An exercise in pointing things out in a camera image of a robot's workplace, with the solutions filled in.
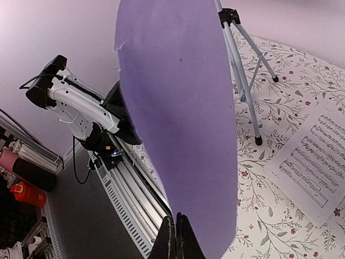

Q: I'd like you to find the white sheet music page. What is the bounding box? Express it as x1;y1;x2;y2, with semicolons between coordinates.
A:
263;107;344;227

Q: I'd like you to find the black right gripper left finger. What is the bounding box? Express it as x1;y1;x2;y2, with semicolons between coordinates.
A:
151;216;176;259

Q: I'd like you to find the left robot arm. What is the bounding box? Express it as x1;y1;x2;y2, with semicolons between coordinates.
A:
20;55;142;156

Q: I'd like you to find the red canister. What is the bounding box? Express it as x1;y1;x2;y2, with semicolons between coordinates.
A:
10;181;47;208

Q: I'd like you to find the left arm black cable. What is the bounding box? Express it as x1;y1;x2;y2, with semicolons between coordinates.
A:
72;134;94;186

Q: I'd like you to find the aluminium base frame rail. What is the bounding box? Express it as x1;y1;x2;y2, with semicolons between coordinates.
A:
89;136;171;258

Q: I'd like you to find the black cylinder bottle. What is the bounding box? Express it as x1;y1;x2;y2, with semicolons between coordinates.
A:
12;158;57;192

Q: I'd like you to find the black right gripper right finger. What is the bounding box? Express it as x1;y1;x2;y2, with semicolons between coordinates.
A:
175;213;205;259

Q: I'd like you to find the light blue music stand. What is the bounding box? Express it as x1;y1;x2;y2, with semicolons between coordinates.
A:
215;1;279;146

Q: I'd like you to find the floral patterned table mat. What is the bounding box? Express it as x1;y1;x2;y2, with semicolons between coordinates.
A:
143;32;344;258

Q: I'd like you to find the purple sheet music page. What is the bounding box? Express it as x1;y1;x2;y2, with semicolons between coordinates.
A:
114;1;238;258

